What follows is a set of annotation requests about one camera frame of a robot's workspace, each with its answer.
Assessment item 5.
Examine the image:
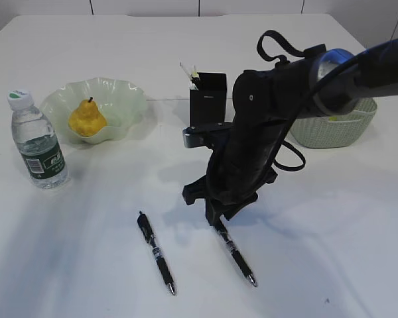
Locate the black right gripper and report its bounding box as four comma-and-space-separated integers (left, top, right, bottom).
182, 61, 315, 226

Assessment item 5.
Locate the transparent plastic ruler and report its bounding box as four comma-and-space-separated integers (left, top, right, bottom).
180, 62, 192, 83

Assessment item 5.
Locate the clear water bottle green label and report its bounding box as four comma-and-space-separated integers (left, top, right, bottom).
7, 89, 68, 189

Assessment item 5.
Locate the black square pen holder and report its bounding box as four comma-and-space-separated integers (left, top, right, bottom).
189, 72, 228, 127

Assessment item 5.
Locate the green wavy glass plate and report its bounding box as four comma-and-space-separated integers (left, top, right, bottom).
39, 77, 148, 144

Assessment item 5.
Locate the black pen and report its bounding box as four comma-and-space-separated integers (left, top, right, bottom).
192, 77, 200, 89
213, 219, 258, 288
137, 211, 177, 295

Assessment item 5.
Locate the yellow pear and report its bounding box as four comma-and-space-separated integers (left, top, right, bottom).
68, 97, 107, 137

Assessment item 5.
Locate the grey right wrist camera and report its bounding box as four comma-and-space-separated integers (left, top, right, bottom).
182, 122, 232, 149

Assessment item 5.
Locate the green woven plastic basket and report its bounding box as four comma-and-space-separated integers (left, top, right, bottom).
291, 98, 377, 148

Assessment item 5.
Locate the blue black right robot arm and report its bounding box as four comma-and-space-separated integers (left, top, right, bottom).
182, 30, 398, 226

